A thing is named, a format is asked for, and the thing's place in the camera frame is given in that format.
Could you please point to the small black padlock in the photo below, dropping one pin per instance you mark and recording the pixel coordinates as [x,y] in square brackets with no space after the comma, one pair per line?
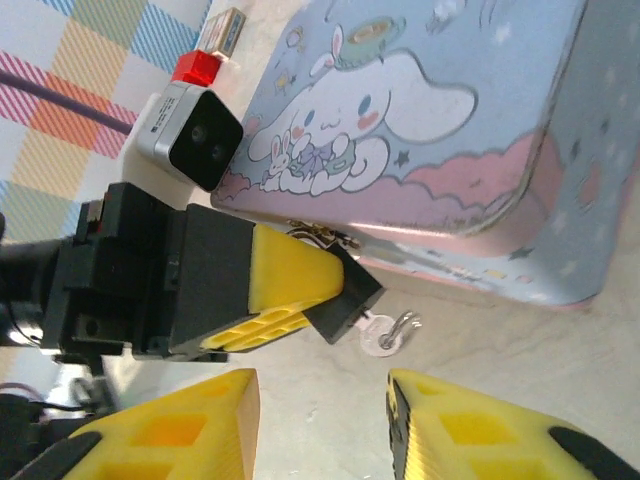
[350,300]

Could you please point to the light blue cartoon pouch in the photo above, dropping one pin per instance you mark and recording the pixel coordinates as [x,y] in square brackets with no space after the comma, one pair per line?
[450,175]

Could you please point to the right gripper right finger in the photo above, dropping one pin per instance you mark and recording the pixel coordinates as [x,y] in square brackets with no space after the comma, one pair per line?
[475,440]

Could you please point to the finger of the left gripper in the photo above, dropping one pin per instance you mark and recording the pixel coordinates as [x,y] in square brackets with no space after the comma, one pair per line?
[280,270]

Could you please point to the red plastic block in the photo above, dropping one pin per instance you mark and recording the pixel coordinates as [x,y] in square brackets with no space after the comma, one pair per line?
[197,67]

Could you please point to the small playing card box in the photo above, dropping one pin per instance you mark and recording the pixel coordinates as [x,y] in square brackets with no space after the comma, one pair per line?
[225,30]

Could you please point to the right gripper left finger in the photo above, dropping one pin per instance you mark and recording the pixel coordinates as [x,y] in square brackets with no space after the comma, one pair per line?
[175,440]

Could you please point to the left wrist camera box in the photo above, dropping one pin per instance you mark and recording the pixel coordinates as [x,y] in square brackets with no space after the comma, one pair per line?
[200,135]

